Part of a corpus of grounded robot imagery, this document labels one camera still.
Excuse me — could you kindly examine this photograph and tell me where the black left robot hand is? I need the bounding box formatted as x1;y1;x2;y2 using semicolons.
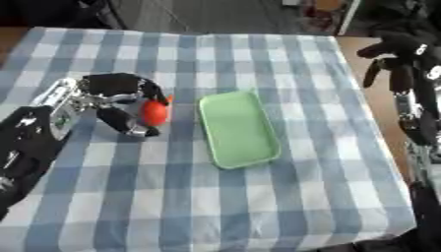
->
76;72;174;138

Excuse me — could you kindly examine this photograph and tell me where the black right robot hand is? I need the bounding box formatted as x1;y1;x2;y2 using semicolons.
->
354;31;441;116

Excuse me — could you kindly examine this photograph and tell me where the red toy fruit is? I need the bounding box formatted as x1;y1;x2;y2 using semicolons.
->
138;94;176;128

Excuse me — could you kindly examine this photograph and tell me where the green rectangular tray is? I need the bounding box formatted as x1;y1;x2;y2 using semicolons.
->
196;90;283;170

